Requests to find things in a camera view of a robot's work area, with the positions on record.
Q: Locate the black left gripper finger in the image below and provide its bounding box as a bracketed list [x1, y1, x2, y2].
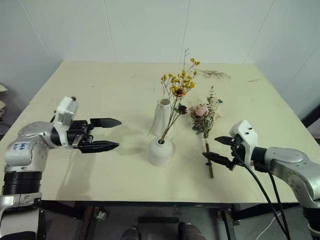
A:
[89, 117, 122, 130]
[79, 141, 120, 154]

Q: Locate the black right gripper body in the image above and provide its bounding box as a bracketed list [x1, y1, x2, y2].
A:
[230, 134, 248, 168]

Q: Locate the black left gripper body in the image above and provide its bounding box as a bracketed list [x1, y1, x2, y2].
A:
[66, 120, 95, 150]

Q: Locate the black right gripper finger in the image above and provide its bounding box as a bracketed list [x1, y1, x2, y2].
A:
[202, 151, 235, 171]
[214, 136, 236, 146]

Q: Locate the pink flower bouquet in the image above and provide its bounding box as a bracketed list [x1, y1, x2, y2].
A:
[188, 85, 224, 179]

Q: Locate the yellow flower bouquet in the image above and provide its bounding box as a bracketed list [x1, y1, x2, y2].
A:
[159, 48, 202, 146]

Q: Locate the tall white cone vase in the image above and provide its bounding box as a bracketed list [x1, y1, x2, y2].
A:
[152, 99, 174, 139]

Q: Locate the round white vase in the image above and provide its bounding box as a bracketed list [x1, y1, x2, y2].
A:
[149, 137, 174, 167]

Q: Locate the dried grass sprig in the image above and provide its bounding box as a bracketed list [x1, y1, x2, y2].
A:
[194, 68, 232, 81]

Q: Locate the dark rounded shape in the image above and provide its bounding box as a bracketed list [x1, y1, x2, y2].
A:
[121, 225, 140, 240]
[177, 221, 201, 240]

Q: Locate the black metal stand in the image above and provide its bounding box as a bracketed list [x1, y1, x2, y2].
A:
[300, 101, 320, 145]

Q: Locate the grey cardboard clutter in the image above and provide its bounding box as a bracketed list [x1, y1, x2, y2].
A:
[0, 84, 11, 122]

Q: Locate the black flat floor bar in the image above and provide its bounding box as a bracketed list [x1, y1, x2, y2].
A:
[137, 216, 180, 224]

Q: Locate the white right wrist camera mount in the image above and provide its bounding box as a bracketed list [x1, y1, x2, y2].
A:
[229, 119, 259, 168]

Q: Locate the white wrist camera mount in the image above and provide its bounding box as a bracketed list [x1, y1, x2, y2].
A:
[52, 95, 80, 149]
[229, 119, 259, 168]

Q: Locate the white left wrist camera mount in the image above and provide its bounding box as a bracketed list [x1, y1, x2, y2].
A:
[52, 95, 80, 149]

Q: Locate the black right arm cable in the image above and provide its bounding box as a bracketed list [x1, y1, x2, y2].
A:
[231, 144, 285, 240]
[254, 162, 291, 240]

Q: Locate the black metal table frame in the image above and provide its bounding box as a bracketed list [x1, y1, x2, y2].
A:
[37, 199, 302, 240]

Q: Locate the thin white floor cable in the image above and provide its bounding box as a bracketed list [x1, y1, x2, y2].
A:
[255, 216, 279, 240]

